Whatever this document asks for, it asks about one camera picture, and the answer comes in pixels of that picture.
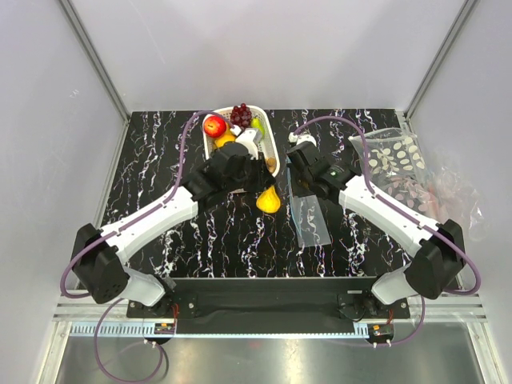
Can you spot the aluminium frame rail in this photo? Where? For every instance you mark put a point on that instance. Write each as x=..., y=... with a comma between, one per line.
x=447, y=308

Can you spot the green pear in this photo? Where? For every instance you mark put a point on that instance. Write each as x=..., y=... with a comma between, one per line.
x=256, y=124

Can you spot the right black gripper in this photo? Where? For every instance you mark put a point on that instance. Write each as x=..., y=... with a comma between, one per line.
x=298, y=190

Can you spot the red apple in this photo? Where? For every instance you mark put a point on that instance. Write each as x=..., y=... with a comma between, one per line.
x=214, y=127

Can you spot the yellow lemon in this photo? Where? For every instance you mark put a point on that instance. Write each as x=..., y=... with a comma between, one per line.
x=221, y=141

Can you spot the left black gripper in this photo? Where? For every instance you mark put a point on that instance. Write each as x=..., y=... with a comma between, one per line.
x=263, y=178

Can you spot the white perforated plastic basket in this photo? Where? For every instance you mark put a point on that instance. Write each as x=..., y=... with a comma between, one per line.
x=267, y=146

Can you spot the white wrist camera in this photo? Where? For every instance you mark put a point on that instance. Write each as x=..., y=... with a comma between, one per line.
x=297, y=139
x=250, y=139

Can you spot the crumpled clear plastic bag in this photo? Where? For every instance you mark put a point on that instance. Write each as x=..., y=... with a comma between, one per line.
x=456, y=198

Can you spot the yellow pear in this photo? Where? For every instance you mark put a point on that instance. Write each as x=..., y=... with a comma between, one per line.
x=269, y=201

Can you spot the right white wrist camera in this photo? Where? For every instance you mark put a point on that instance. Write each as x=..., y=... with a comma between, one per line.
x=297, y=139

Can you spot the clear zip top bag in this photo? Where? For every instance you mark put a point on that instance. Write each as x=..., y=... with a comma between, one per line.
x=306, y=213

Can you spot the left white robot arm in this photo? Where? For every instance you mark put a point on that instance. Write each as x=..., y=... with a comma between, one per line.
x=100, y=255

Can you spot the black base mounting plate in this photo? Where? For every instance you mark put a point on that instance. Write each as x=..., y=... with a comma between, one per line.
x=200, y=297

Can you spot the red grape bunch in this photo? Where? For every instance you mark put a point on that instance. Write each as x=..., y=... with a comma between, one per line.
x=241, y=115

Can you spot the bag of white slices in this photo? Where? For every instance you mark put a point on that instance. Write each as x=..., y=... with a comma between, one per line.
x=389, y=153

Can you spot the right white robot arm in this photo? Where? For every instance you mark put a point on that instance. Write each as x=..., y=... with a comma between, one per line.
x=435, y=248

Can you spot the bag of pink slices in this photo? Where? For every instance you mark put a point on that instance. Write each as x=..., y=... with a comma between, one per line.
x=412, y=194

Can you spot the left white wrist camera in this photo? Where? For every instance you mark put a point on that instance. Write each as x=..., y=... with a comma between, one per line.
x=250, y=139

